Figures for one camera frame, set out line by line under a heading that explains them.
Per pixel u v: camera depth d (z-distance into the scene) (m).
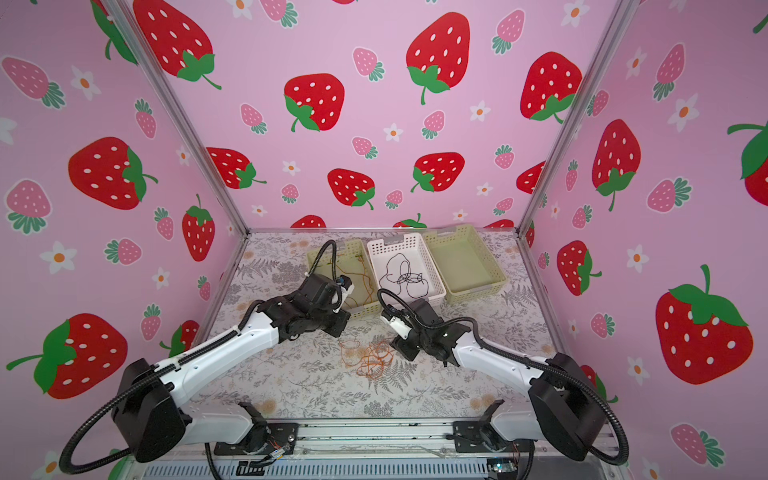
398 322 0.74
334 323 0.72
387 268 1.08
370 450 0.73
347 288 0.75
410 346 0.74
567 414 0.41
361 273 1.04
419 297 1.03
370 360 0.88
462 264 1.12
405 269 1.04
